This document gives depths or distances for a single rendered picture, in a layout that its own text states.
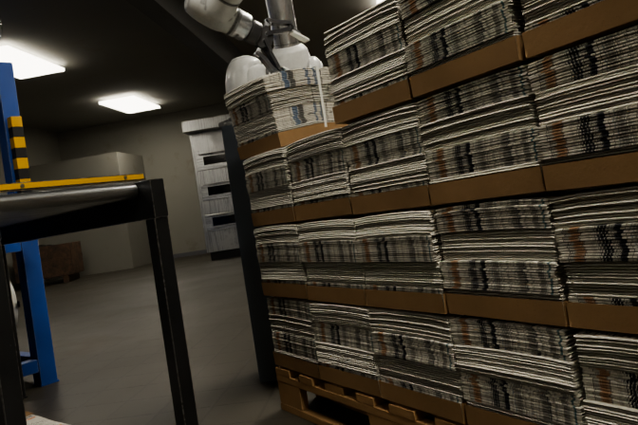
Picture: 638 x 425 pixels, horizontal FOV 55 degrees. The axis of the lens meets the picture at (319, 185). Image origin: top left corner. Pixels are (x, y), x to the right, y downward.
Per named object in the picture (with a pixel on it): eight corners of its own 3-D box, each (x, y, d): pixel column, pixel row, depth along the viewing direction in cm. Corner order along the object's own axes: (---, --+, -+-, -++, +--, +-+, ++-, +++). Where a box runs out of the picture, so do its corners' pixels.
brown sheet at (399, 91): (440, 117, 174) (439, 101, 175) (524, 93, 150) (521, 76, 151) (333, 124, 154) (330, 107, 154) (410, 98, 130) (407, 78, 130)
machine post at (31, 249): (59, 380, 291) (13, 62, 295) (41, 386, 285) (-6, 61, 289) (50, 379, 297) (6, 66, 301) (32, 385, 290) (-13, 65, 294)
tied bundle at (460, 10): (530, 94, 149) (515, 1, 149) (647, 61, 124) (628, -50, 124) (410, 101, 129) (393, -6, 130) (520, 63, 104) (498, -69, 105)
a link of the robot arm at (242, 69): (234, 117, 255) (226, 65, 255) (276, 109, 253) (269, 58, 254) (225, 111, 238) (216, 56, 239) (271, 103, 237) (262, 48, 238)
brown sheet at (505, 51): (531, 91, 148) (528, 73, 149) (646, 57, 124) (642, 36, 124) (411, 98, 129) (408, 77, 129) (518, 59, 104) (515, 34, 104)
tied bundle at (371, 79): (441, 119, 175) (429, 40, 175) (527, 95, 150) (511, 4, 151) (334, 127, 154) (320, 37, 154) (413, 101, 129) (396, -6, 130)
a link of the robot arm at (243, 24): (221, 37, 196) (237, 46, 199) (233, 28, 189) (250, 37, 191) (230, 13, 199) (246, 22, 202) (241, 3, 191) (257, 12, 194)
